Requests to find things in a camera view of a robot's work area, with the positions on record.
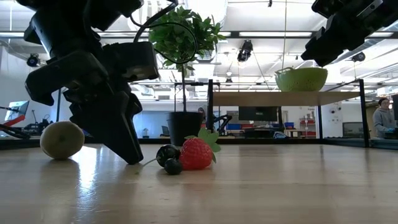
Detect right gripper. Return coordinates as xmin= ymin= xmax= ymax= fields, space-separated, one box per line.
xmin=300 ymin=0 xmax=398 ymax=67

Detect brown green kiwi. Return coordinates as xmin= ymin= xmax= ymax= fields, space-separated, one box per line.
xmin=39 ymin=121 xmax=85 ymax=161

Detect tilted computer monitor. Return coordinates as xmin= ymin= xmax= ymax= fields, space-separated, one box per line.
xmin=4 ymin=100 xmax=30 ymax=122

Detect potted green plant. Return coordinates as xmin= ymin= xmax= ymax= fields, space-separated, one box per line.
xmin=146 ymin=5 xmax=227 ymax=147

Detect wooden shelf black metal legs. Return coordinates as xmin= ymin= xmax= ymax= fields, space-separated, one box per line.
xmin=206 ymin=77 xmax=370 ymax=147

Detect large strawberry green leaves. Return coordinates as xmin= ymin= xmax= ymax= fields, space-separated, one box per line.
xmin=179 ymin=126 xmax=222 ymax=171

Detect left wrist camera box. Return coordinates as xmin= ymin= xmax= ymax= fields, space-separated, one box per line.
xmin=102 ymin=42 xmax=160 ymax=82

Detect black camera cable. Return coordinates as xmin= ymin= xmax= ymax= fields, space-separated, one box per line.
xmin=130 ymin=0 xmax=199 ymax=65

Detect dark computer monitor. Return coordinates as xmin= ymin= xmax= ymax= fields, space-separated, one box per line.
xmin=342 ymin=121 xmax=364 ymax=138

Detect red bar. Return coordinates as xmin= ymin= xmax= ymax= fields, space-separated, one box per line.
xmin=0 ymin=114 xmax=26 ymax=128

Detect small dark blueberry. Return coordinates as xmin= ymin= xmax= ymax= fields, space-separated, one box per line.
xmin=164 ymin=157 xmax=183 ymax=175

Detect green plastic colander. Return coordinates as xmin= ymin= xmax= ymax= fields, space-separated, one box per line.
xmin=275 ymin=67 xmax=329 ymax=93

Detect red storage shelf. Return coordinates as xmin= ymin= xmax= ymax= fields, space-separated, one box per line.
xmin=298 ymin=116 xmax=317 ymax=138

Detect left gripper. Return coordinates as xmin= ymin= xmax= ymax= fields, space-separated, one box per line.
xmin=24 ymin=51 xmax=144 ymax=166

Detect dark cherry green stem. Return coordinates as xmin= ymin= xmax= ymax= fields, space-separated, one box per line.
xmin=134 ymin=144 xmax=182 ymax=175

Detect black television screen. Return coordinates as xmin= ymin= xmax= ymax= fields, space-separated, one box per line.
xmin=238 ymin=106 xmax=279 ymax=122

